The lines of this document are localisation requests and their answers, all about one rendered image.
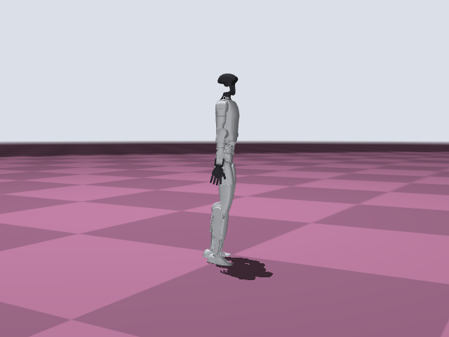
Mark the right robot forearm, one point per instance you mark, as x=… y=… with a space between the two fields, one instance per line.
x=220 y=141

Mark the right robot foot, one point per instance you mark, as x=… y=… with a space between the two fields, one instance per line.
x=219 y=261

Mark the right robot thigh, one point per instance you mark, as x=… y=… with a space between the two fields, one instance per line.
x=226 y=189

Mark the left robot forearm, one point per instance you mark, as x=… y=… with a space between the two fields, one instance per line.
x=232 y=143

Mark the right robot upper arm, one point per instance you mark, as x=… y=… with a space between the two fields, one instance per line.
x=221 y=110

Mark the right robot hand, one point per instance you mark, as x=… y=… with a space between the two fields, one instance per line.
x=218 y=172

